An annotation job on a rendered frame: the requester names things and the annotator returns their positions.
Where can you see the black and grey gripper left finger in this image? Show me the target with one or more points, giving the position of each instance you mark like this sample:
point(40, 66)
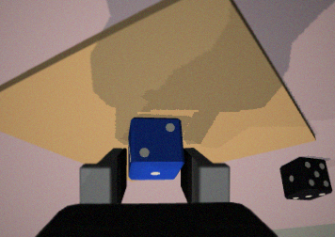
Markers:
point(106, 181)

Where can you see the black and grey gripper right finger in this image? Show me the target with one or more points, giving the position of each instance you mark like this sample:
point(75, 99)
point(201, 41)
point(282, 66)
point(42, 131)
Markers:
point(202, 180)

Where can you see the tan flat mat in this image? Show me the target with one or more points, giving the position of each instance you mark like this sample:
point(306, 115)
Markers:
point(193, 60)

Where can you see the blue die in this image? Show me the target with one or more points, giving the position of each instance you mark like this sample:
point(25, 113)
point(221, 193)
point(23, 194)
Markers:
point(155, 148)

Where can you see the black die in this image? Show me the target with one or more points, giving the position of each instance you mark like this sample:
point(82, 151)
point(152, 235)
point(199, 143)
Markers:
point(305, 179)

